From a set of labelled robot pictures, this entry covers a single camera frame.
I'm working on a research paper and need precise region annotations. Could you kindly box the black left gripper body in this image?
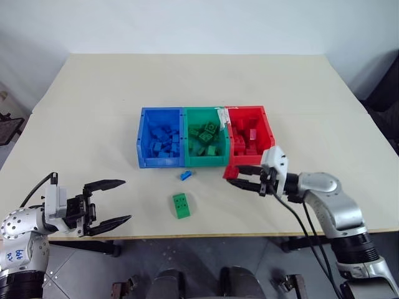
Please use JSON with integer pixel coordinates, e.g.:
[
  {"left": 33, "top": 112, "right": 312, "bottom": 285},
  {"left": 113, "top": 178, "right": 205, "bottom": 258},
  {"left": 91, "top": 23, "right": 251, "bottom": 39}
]
[{"left": 64, "top": 186, "right": 97, "bottom": 237}]

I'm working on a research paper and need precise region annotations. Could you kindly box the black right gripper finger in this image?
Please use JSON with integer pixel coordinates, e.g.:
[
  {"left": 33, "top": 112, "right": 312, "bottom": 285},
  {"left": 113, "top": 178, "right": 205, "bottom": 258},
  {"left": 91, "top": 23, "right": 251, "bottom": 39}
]
[
  {"left": 236, "top": 166, "right": 265, "bottom": 176},
  {"left": 229, "top": 178, "right": 262, "bottom": 192}
]

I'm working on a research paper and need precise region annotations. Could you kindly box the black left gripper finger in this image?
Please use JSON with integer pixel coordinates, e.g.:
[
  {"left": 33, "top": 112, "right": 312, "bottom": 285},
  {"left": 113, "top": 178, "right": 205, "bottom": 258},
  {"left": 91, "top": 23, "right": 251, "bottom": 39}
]
[
  {"left": 83, "top": 179, "right": 127, "bottom": 194},
  {"left": 85, "top": 214, "right": 132, "bottom": 237}
]

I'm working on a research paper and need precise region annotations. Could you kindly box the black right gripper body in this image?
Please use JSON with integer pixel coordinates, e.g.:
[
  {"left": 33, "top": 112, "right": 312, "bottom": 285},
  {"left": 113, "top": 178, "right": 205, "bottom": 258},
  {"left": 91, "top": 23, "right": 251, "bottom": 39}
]
[{"left": 258, "top": 167, "right": 278, "bottom": 197}]

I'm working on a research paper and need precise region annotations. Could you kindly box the black table foot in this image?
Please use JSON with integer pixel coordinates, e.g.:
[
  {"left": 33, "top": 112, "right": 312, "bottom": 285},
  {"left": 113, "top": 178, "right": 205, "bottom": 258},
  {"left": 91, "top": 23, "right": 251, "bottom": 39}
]
[
  {"left": 47, "top": 239, "right": 122, "bottom": 258},
  {"left": 279, "top": 235, "right": 329, "bottom": 254}
]

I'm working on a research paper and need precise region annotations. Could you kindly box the red plastic bin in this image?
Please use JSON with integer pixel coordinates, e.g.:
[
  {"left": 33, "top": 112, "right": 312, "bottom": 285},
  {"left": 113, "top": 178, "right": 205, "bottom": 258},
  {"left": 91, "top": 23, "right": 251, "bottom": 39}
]
[{"left": 224, "top": 105, "right": 277, "bottom": 166}]

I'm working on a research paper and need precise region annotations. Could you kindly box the green plastic bin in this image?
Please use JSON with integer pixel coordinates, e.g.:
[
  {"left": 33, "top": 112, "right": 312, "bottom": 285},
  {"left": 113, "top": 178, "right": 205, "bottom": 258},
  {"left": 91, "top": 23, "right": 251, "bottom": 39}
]
[{"left": 182, "top": 106, "right": 231, "bottom": 168}]

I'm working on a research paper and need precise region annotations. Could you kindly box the white torn label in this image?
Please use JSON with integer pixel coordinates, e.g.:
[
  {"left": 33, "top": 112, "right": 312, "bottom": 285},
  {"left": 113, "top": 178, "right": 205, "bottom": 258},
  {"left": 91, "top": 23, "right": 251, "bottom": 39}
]
[{"left": 215, "top": 106, "right": 232, "bottom": 131}]

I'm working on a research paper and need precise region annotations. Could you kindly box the blue plastic bin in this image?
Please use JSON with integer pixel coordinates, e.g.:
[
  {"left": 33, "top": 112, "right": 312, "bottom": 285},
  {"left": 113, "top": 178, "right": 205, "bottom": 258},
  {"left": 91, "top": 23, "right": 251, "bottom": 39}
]
[{"left": 136, "top": 107, "right": 185, "bottom": 169}]

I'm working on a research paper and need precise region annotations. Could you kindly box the large green studded block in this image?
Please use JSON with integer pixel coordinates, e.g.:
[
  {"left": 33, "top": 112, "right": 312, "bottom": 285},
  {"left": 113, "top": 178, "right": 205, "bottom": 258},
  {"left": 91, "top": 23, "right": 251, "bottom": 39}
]
[{"left": 172, "top": 192, "right": 192, "bottom": 220}]

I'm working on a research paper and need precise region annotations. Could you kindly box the dark rounded shape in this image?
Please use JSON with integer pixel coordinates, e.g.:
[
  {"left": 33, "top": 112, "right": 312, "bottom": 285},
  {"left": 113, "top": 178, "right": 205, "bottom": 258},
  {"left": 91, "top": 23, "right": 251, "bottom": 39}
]
[
  {"left": 219, "top": 265, "right": 266, "bottom": 299},
  {"left": 145, "top": 268, "right": 185, "bottom": 299}
]

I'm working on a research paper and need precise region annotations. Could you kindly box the dark side furniture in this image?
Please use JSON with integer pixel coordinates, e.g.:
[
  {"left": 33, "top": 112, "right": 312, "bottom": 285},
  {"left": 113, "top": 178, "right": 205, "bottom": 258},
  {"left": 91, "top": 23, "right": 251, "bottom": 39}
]
[{"left": 0, "top": 90, "right": 26, "bottom": 146}]

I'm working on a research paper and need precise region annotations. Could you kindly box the black chair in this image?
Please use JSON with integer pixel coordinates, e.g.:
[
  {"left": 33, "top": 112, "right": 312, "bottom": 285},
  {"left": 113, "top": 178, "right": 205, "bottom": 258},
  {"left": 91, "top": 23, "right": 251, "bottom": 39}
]
[{"left": 357, "top": 49, "right": 399, "bottom": 141}]

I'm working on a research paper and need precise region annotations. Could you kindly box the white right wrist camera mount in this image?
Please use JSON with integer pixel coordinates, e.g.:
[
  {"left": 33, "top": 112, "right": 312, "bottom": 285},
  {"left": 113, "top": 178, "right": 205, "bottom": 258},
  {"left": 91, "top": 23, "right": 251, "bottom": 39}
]
[{"left": 260, "top": 145, "right": 290, "bottom": 200}]

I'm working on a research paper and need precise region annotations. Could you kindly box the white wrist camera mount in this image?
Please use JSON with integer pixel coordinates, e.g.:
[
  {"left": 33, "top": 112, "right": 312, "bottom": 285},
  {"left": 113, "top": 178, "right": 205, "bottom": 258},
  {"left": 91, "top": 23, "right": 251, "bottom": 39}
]
[
  {"left": 260, "top": 145, "right": 290, "bottom": 200},
  {"left": 42, "top": 183, "right": 71, "bottom": 235}
]

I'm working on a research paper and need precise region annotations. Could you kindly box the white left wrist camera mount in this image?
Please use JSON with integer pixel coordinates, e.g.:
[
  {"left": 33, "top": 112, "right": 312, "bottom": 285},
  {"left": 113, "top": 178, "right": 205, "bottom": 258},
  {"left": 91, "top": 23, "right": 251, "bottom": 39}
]
[{"left": 42, "top": 183, "right": 71, "bottom": 235}]

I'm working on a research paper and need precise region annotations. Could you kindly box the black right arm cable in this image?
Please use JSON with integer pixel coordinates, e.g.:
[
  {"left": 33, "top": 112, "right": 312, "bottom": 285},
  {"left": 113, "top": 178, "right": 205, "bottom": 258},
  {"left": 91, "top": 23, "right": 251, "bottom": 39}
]
[
  {"left": 270, "top": 185, "right": 344, "bottom": 299},
  {"left": 300, "top": 199, "right": 337, "bottom": 281}
]

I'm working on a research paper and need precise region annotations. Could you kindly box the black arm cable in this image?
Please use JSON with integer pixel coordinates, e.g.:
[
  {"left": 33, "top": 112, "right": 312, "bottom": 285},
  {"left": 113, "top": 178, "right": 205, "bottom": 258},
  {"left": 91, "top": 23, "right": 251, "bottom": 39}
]
[
  {"left": 300, "top": 199, "right": 337, "bottom": 281},
  {"left": 20, "top": 171, "right": 60, "bottom": 208},
  {"left": 270, "top": 185, "right": 344, "bottom": 299}
]

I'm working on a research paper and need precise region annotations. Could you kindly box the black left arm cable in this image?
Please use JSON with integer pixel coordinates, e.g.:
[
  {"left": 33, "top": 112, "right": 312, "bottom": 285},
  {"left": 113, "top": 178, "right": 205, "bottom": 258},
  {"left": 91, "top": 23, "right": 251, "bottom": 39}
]
[{"left": 20, "top": 171, "right": 60, "bottom": 208}]

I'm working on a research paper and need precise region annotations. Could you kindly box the brown metal bracket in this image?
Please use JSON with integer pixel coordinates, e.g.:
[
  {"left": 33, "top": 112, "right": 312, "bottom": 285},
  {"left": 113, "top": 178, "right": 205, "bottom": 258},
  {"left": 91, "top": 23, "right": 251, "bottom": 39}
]
[
  {"left": 111, "top": 275, "right": 140, "bottom": 299},
  {"left": 272, "top": 273, "right": 309, "bottom": 299}
]

